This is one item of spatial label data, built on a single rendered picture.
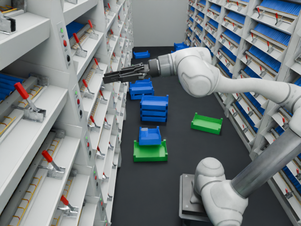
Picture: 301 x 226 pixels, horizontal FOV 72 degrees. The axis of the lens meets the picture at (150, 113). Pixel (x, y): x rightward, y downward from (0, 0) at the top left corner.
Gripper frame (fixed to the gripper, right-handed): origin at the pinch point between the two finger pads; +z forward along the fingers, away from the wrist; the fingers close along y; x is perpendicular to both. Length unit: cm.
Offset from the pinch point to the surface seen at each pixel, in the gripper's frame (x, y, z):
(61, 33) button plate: 24.4, -23.4, 3.6
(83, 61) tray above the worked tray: 10.5, -4.7, 7.3
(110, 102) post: -35, 43, 17
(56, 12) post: 29.4, -22.6, 2.8
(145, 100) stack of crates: -88, 129, 2
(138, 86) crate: -93, 179, 13
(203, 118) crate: -114, 108, -59
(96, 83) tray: -7.5, 14.9, 11.9
